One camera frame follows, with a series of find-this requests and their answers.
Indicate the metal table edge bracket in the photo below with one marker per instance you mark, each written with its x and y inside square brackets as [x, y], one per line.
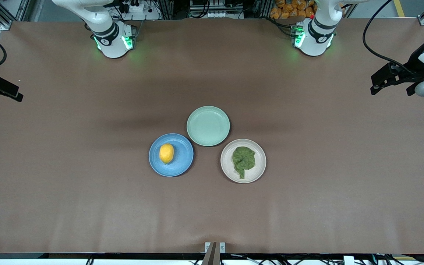
[214, 248]

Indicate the beige plate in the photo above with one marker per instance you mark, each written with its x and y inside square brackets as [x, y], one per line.
[226, 162]

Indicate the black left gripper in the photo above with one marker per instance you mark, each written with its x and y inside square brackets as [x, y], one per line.
[416, 63]

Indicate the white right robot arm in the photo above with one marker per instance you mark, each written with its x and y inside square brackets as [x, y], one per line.
[105, 22]

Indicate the yellow lemon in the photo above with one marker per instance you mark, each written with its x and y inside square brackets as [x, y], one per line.
[166, 153]

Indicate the orange snack bag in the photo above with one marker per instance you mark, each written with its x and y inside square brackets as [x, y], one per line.
[289, 9]

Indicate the blue plate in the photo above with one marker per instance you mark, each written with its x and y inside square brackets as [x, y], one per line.
[182, 158]

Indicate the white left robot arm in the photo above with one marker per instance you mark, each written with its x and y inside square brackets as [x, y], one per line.
[317, 29]

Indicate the white power strip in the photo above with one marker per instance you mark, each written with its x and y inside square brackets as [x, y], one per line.
[136, 6]

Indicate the light green plate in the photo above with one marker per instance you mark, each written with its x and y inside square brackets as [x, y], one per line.
[208, 126]

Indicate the green lettuce leaf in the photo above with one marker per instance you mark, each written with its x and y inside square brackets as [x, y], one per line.
[243, 158]

